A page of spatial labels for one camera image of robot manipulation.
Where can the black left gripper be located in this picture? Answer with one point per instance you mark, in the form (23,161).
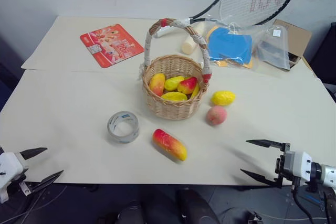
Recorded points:
(19,184)

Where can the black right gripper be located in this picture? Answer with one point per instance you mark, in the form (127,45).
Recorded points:
(279,166)

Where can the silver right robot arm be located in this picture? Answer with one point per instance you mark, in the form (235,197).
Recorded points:
(326,175)

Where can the yellow star fruit, flat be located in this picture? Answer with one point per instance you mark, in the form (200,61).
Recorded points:
(173,96)

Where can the pink peach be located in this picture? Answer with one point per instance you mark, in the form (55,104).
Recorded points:
(216,115)

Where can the yellow ridged lemon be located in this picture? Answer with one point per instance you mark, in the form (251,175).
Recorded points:
(223,98)

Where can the clear packing tape roll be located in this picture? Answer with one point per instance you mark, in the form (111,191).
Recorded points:
(115,135)

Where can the dark rounded shapes under table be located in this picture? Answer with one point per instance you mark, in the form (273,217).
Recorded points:
(189,205)

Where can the red-yellow mango, long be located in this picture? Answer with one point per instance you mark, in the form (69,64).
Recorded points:
(170,144)

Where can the yellow banana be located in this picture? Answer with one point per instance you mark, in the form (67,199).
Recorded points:
(195,91)

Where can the red-yellow pear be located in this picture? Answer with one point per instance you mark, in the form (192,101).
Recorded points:
(187,85)

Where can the clear plastic bag, dark contents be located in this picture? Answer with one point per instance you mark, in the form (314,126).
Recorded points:
(273,51)

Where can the small yellow lemon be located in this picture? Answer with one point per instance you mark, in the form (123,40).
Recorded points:
(173,82)

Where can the plastic bag with blue pads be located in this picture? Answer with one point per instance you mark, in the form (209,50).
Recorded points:
(228,45)

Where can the brown cardboard box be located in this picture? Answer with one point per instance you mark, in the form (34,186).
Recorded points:
(296,36)

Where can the red-yellow mango, short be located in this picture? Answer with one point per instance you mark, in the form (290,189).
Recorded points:
(157,84)

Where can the cream cylinder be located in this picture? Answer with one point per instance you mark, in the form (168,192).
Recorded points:
(189,45)

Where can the red snack packet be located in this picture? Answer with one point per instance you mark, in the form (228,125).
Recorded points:
(111,45)

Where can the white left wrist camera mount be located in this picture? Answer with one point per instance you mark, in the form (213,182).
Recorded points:
(10,165)

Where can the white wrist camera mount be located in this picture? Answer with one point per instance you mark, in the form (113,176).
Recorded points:
(10,165)
(302,165)

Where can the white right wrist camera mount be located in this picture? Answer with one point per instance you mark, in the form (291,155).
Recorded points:
(302,165)

